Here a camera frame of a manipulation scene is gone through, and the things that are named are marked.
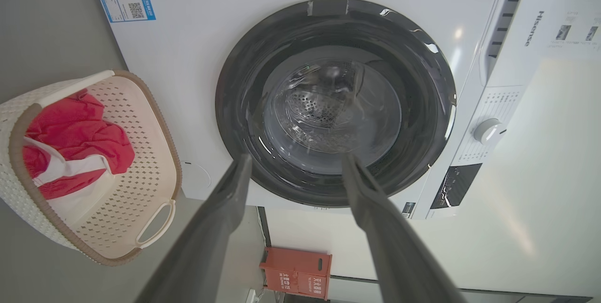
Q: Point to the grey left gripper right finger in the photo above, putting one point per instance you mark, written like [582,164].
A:
[394,256]

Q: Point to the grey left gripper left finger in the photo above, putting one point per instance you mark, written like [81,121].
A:
[211,237]

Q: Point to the cream perforated laundry basket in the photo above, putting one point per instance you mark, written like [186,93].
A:
[141,152]

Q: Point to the round drain filter cover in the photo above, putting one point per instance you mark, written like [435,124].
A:
[195,176]

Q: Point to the red fire equipment box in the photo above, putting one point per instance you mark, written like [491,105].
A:
[296,272]

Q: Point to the black washer display panel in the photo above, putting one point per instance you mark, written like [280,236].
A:
[455,185]

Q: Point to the plain white garment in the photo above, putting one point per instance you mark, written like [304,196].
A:
[82,199]

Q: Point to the white washer control knob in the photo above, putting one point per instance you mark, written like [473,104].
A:
[488,131]

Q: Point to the black round washing machine door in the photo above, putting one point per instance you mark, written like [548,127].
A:
[244,82]

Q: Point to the stainless steel washer drum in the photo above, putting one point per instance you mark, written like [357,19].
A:
[319,105]

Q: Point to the red and white garment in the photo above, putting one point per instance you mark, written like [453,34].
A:
[80,129]

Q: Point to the white front-load washing machine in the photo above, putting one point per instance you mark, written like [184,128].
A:
[188,58]

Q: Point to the white detergent drawer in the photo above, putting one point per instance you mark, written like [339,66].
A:
[490,77]

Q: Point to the blue energy label sticker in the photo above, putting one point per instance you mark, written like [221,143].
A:
[126,1]

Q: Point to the instruction sticker with pictures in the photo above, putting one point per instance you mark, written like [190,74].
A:
[575,33]

